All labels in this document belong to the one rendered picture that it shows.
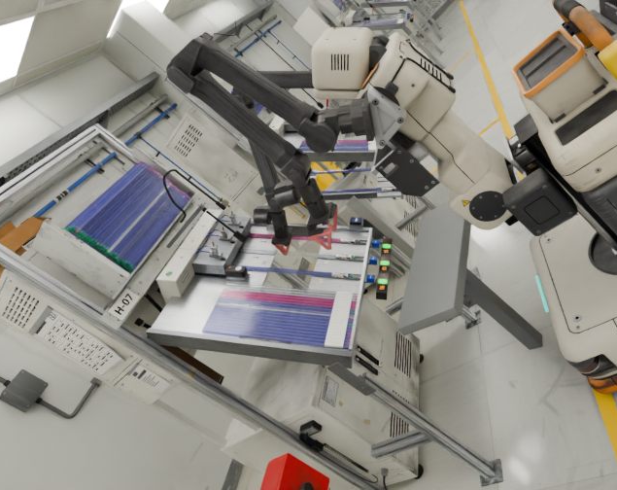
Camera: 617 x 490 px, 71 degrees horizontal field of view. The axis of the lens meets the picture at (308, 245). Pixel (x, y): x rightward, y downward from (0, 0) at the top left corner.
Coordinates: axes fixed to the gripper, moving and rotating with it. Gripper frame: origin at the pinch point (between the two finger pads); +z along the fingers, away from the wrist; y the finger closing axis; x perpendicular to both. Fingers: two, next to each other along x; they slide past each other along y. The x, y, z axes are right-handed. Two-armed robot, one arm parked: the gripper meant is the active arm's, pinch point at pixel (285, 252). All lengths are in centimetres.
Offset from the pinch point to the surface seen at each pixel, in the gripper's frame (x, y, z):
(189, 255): -34.3, 14.3, -8.5
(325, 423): 22, 49, 41
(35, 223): -100, 14, -22
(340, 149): 9, -100, 0
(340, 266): 23.8, 5.7, 1.8
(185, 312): -28.6, 37.1, -0.1
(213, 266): -24.3, 16.8, -5.1
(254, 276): -9.1, 15.1, 0.5
